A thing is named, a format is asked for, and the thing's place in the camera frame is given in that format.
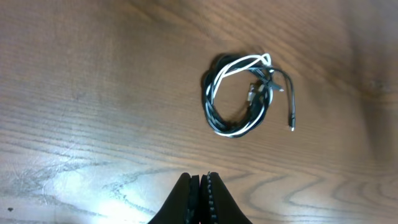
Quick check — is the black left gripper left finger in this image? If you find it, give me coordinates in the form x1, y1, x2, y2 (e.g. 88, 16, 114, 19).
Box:
149, 172, 199, 224

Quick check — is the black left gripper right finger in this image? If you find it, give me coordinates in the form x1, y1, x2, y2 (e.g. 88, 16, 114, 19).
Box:
200, 172, 252, 224

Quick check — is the black usb cable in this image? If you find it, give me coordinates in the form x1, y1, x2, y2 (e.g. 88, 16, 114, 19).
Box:
201, 54, 296, 138

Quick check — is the white usb cable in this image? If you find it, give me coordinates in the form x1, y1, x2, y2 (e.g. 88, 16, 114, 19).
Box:
205, 53, 274, 137

